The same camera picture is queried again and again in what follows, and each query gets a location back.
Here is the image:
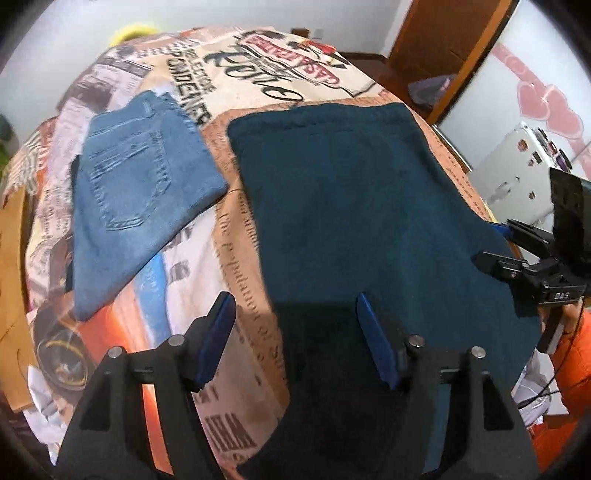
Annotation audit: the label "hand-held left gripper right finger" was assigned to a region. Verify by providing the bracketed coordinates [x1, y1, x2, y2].
[355, 292, 541, 480]

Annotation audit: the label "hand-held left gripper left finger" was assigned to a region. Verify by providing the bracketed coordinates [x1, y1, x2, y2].
[55, 291, 237, 480]

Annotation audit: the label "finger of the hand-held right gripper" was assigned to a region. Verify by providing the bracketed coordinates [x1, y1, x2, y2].
[475, 251, 532, 292]
[489, 220, 555, 260]

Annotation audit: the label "dark teal pants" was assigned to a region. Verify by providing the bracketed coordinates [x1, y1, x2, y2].
[226, 102, 543, 480]

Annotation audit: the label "person's right forearm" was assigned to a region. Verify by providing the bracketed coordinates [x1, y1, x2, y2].
[531, 305, 591, 467]

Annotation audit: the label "person's right hand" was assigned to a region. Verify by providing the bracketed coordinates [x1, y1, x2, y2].
[536, 298, 589, 340]

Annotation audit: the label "white appliance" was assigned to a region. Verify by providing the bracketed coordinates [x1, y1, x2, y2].
[468, 122, 578, 222]

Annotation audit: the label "printed blanket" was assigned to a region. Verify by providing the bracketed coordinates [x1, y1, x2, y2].
[23, 25, 522, 480]

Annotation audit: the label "white cloth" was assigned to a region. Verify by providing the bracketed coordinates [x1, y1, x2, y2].
[510, 351, 552, 428]

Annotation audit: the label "blue jeans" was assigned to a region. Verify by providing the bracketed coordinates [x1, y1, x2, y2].
[71, 90, 230, 322]

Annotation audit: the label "purple cloth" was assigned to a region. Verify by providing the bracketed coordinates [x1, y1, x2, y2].
[409, 76, 451, 109]

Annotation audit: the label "crumpled white paper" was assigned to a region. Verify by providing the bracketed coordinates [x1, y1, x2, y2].
[25, 364, 68, 453]

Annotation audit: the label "wooden lap table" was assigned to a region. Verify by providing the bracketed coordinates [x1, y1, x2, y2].
[0, 185, 38, 414]

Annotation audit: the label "wooden door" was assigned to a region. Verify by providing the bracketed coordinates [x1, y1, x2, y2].
[388, 0, 522, 125]

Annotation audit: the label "yellow object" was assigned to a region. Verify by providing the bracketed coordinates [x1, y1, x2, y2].
[110, 23, 158, 47]

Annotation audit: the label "pink heart wall decoration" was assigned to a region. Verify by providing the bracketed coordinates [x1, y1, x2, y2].
[492, 44, 591, 153]

